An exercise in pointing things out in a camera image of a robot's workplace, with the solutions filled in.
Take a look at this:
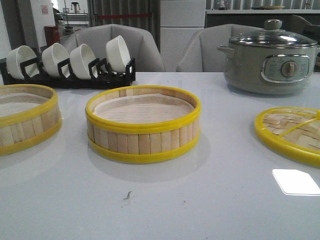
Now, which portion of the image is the grey chair right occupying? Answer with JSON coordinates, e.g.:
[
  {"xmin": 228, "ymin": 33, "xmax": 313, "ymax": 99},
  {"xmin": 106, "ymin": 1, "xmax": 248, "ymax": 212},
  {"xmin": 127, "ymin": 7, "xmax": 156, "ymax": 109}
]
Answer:
[{"xmin": 176, "ymin": 24, "xmax": 259, "ymax": 73}]

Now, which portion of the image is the grey chair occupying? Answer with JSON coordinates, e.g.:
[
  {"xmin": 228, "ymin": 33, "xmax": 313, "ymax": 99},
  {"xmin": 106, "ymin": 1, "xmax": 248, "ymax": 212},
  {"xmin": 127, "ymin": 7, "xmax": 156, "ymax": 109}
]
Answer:
[
  {"xmin": 176, "ymin": 24, "xmax": 259, "ymax": 73},
  {"xmin": 63, "ymin": 24, "xmax": 165, "ymax": 72}
]

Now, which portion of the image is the glass pot lid with knob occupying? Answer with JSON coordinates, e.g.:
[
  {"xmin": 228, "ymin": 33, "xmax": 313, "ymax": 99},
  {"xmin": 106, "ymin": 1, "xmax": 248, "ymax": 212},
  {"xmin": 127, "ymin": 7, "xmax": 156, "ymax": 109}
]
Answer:
[{"xmin": 229, "ymin": 19, "xmax": 318, "ymax": 48}]

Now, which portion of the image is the grey-green electric cooking pot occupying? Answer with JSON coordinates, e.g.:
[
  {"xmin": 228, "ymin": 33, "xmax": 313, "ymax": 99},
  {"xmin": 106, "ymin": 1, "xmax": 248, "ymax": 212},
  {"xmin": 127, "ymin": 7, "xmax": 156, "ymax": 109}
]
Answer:
[{"xmin": 217, "ymin": 43, "xmax": 320, "ymax": 95}]

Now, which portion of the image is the white bowl far left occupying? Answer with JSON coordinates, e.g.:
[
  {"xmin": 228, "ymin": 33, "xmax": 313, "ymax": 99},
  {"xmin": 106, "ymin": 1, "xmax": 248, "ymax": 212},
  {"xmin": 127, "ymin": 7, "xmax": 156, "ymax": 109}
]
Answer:
[{"xmin": 6, "ymin": 45, "xmax": 37, "ymax": 80}]

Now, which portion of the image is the bamboo steamer lid yellow rim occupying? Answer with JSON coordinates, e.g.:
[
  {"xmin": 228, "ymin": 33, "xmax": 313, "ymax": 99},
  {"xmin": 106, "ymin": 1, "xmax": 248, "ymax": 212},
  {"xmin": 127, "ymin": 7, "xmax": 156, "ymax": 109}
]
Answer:
[{"xmin": 254, "ymin": 107, "xmax": 320, "ymax": 168}]

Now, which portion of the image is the red fire extinguisher box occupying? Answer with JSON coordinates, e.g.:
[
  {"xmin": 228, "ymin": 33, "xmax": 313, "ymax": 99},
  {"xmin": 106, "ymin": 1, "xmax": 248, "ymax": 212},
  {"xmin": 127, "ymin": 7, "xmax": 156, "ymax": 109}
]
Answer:
[{"xmin": 44, "ymin": 25, "xmax": 60, "ymax": 47}]

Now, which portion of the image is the white bowl right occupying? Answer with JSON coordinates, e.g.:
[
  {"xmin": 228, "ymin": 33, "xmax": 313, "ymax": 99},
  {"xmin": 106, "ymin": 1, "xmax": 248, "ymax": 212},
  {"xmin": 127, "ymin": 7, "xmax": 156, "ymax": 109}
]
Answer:
[{"xmin": 105, "ymin": 35, "xmax": 131, "ymax": 73}]

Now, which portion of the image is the black bowl rack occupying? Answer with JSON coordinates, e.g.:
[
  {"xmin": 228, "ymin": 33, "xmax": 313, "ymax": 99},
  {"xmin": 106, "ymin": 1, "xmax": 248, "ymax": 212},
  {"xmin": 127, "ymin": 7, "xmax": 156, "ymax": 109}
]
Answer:
[{"xmin": 0, "ymin": 57, "xmax": 136, "ymax": 90}]

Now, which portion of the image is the white bowl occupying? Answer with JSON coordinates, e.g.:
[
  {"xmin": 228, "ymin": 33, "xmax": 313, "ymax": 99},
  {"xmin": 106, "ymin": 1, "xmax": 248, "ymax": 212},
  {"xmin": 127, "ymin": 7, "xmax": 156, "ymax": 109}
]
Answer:
[
  {"xmin": 105, "ymin": 35, "xmax": 131, "ymax": 73},
  {"xmin": 42, "ymin": 42, "xmax": 70, "ymax": 78},
  {"xmin": 6, "ymin": 45, "xmax": 37, "ymax": 80},
  {"xmin": 69, "ymin": 43, "xmax": 96, "ymax": 80}
]

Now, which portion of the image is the white steamer liner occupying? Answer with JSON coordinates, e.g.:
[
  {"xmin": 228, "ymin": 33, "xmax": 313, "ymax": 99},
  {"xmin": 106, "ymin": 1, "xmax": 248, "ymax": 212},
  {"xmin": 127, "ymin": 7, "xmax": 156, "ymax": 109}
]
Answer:
[
  {"xmin": 93, "ymin": 93, "xmax": 195, "ymax": 124},
  {"xmin": 0, "ymin": 93, "xmax": 49, "ymax": 117}
]

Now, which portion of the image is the grey chair left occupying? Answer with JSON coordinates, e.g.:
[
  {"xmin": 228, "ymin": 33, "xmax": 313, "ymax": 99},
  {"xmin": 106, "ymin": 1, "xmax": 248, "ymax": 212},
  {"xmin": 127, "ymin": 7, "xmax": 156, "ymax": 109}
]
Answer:
[{"xmin": 63, "ymin": 24, "xmax": 165, "ymax": 72}]

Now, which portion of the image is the white cabinet background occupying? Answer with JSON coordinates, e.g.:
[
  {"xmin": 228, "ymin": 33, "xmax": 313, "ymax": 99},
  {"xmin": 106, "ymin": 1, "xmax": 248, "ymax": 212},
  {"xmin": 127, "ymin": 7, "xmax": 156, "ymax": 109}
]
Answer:
[{"xmin": 160, "ymin": 0, "xmax": 206, "ymax": 72}]

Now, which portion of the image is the bamboo steamer basket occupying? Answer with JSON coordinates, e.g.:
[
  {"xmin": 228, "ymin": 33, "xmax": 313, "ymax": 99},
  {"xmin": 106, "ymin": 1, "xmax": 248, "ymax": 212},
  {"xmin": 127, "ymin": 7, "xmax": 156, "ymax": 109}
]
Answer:
[
  {"xmin": 85, "ymin": 85, "xmax": 201, "ymax": 164},
  {"xmin": 0, "ymin": 84, "xmax": 62, "ymax": 156}
]

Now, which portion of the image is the white steamer liner center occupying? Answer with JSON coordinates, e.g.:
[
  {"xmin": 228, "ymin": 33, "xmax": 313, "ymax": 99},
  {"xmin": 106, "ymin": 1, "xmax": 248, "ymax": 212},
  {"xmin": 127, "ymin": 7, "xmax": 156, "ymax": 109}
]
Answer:
[{"xmin": 93, "ymin": 93, "xmax": 195, "ymax": 124}]

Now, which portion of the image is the white steamer liner left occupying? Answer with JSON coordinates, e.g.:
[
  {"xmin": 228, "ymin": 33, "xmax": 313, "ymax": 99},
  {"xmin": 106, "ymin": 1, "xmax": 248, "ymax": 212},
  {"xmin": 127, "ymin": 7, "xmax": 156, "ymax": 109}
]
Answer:
[{"xmin": 0, "ymin": 93, "xmax": 49, "ymax": 117}]

